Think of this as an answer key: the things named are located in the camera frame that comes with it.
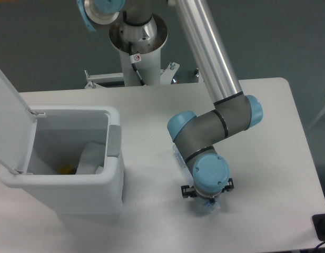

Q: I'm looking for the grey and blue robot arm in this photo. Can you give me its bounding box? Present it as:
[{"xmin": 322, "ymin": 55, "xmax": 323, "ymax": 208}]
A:
[{"xmin": 77, "ymin": 1, "xmax": 263, "ymax": 205}]

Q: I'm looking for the yellow trash in can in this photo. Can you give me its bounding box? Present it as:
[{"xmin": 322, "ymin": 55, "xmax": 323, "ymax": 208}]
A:
[{"xmin": 57, "ymin": 163, "xmax": 76, "ymax": 175}]

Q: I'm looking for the white trash can lid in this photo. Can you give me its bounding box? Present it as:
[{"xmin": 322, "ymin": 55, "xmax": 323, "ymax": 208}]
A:
[{"xmin": 0, "ymin": 69, "xmax": 48, "ymax": 174}]

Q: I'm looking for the white trash can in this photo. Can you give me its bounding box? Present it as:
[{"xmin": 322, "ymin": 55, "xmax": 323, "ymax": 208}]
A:
[{"xmin": 0, "ymin": 104, "xmax": 124, "ymax": 215}]

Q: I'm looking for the black device at table edge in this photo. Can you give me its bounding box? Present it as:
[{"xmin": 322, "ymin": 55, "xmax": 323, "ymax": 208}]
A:
[{"xmin": 312, "ymin": 213, "xmax": 325, "ymax": 241}]

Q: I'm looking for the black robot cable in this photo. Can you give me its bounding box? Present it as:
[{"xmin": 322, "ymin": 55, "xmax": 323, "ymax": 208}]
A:
[{"xmin": 127, "ymin": 41, "xmax": 147, "ymax": 86}]

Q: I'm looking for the clear plastic bag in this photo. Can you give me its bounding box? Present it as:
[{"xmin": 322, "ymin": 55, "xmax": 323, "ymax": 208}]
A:
[{"xmin": 76, "ymin": 142, "xmax": 106, "ymax": 174}]

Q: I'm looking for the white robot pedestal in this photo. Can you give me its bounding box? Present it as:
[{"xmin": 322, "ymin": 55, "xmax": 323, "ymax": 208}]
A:
[{"xmin": 85, "ymin": 14, "xmax": 180, "ymax": 89}]

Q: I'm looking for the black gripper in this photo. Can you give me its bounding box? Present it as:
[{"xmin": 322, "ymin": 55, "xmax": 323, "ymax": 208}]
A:
[{"xmin": 181, "ymin": 178, "xmax": 234, "ymax": 202}]

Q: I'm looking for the clear plastic water bottle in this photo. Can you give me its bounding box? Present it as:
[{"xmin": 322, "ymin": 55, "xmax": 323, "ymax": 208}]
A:
[{"xmin": 172, "ymin": 144, "xmax": 220, "ymax": 214}]

